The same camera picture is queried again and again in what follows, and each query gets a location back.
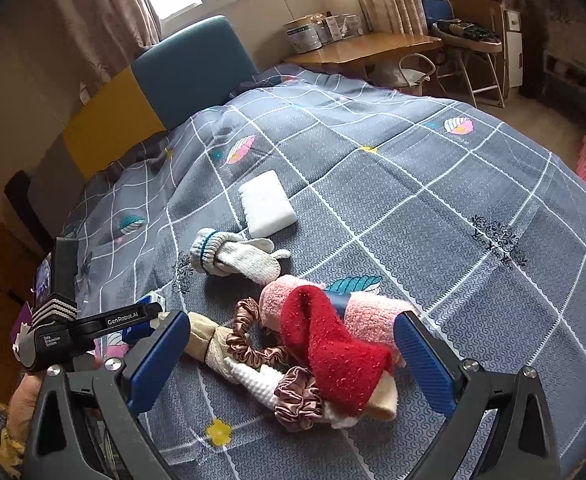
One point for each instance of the pink fuzzy sock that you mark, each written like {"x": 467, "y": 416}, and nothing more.
{"x": 368, "y": 315}

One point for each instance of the wooden desk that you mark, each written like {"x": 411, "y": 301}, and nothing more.
{"x": 363, "y": 50}

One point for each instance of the white knit sock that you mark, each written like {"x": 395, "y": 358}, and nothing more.
{"x": 258, "y": 382}

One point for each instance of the grey knit mitten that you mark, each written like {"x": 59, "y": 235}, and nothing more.
{"x": 243, "y": 260}

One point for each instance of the white narrow cabinet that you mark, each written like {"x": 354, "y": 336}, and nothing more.
{"x": 513, "y": 40}

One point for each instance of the white metal folding chair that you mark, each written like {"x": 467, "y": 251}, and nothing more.
{"x": 425, "y": 62}

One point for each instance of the large metal tin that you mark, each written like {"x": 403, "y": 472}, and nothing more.
{"x": 303, "y": 35}

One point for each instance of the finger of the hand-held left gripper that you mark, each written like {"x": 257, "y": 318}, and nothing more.
{"x": 138, "y": 333}

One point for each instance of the blue folding chair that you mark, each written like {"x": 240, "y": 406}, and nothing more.
{"x": 433, "y": 5}

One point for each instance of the person's left hand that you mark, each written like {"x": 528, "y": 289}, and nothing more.
{"x": 23, "y": 400}

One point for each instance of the dark brown satin scrunchie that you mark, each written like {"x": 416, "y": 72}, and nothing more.
{"x": 238, "y": 340}

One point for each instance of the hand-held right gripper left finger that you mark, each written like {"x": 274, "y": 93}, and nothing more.
{"x": 159, "y": 355}

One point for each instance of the blue and yellow headboard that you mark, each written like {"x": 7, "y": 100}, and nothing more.
{"x": 188, "y": 75}

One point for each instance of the red fuzzy sock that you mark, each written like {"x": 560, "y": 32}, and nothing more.
{"x": 338, "y": 355}

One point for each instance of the dark clutter bundle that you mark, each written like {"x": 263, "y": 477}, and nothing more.
{"x": 465, "y": 32}

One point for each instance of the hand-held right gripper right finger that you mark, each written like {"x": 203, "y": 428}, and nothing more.
{"x": 423, "y": 355}

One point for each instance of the white towel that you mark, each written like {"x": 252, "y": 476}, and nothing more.
{"x": 268, "y": 205}

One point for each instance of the grey checked printed quilt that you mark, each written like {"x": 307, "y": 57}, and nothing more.
{"x": 423, "y": 240}

